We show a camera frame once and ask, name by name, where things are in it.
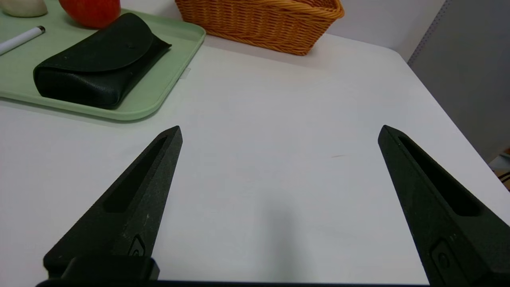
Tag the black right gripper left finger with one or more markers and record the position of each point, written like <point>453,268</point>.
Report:
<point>131,207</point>

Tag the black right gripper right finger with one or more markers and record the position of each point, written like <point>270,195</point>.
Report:
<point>430,207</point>

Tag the black glasses case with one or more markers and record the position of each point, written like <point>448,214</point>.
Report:
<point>99,59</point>

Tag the red apple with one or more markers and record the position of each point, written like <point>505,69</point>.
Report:
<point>91,12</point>

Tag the white orange toy bun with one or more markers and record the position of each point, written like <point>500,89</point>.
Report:
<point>24,7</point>

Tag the orange wicker basket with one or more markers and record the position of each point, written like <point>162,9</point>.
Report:
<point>259,24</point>

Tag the light green plastic tray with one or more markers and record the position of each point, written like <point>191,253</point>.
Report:
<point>167,79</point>

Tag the white pen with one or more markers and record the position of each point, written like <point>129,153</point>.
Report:
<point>20,40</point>

